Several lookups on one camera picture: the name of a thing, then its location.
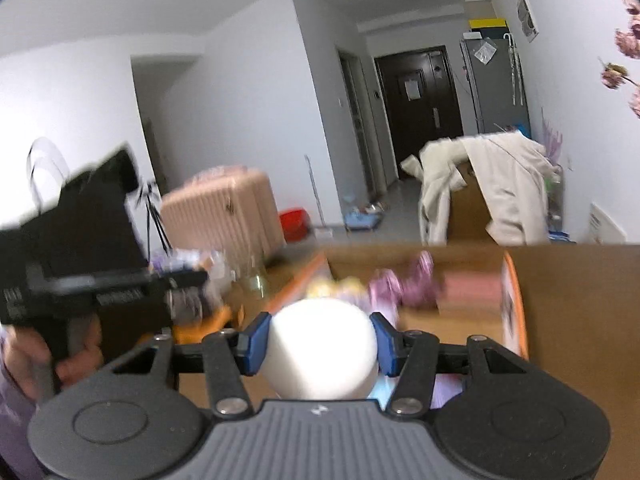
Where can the purple dried flowers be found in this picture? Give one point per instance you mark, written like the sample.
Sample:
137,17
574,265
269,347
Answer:
552,140

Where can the yellow box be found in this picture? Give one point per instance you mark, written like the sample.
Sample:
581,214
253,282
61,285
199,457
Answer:
489,23

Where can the pink satin bow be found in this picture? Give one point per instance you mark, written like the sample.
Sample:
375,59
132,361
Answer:
405,285

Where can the blue floor tray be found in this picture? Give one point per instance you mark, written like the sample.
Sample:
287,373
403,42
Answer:
364,221

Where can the orange cardboard box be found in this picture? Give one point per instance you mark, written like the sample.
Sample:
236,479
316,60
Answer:
475,330

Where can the red plastic basin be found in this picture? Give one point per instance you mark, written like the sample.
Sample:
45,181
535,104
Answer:
293,222

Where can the grey refrigerator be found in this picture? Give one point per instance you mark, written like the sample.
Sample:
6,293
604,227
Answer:
495,90

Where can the dark brown entrance door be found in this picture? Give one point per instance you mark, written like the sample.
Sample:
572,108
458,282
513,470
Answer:
420,110

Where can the pink striped sponge cake toy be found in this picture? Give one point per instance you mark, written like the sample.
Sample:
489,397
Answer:
472,290

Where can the dried pink roses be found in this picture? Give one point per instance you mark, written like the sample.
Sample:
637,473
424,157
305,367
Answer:
627,40

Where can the brown interior door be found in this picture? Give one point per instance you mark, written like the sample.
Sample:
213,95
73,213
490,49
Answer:
357,125

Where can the beige coat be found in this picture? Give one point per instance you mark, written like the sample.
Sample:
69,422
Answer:
515,190

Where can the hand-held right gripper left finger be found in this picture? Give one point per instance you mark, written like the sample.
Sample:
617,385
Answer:
257,345

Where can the person's left forearm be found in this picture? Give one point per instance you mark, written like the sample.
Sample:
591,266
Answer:
15,425

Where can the white folded umbrella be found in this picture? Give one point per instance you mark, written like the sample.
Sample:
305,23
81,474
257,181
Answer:
514,70

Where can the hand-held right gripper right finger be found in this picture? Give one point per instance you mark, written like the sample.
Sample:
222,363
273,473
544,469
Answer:
382,342

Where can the white foam cylinder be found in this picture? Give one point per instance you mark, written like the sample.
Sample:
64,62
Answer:
320,345

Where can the pink suitcase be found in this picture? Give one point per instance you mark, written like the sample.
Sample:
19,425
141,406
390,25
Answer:
225,215

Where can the white and yellow sheep plush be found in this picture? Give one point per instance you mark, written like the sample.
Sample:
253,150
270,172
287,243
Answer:
322,290

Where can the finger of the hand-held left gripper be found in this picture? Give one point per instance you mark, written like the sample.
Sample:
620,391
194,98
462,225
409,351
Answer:
182,280

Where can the white wall electrical panel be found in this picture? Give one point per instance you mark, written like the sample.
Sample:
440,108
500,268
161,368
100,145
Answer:
527,15

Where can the black tripod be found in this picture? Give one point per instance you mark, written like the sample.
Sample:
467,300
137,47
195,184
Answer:
155,220

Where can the person's left hand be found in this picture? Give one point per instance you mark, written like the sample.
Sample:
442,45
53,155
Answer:
25,360

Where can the light blue plush toy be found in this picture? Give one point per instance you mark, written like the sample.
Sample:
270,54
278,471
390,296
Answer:
385,390

